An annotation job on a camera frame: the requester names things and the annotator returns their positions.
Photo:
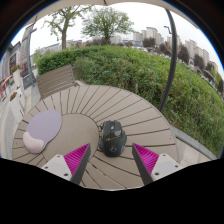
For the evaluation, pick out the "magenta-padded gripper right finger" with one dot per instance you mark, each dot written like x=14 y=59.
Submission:
x=165 y=165

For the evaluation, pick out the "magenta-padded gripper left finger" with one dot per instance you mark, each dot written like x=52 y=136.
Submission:
x=58 y=166

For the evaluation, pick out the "black computer mouse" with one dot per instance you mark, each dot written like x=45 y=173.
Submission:
x=113 y=140

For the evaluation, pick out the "lilac mouse pad with wrist rest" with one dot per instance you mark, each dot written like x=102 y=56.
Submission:
x=45 y=128

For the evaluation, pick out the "white planter box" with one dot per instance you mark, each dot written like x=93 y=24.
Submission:
x=16 y=108

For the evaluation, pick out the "slatted wooden chair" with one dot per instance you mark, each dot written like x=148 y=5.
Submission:
x=56 y=81

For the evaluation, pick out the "curved black parasol pole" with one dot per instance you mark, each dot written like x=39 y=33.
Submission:
x=172 y=63

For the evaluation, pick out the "group of apartment buildings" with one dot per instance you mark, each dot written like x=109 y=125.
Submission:
x=150 y=33

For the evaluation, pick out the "sparse-leaved tree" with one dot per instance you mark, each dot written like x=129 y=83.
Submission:
x=63 y=33

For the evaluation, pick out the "bushy green tree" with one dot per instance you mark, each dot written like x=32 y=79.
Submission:
x=106 y=21

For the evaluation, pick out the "grey sign post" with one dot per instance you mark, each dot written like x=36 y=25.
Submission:
x=26 y=56

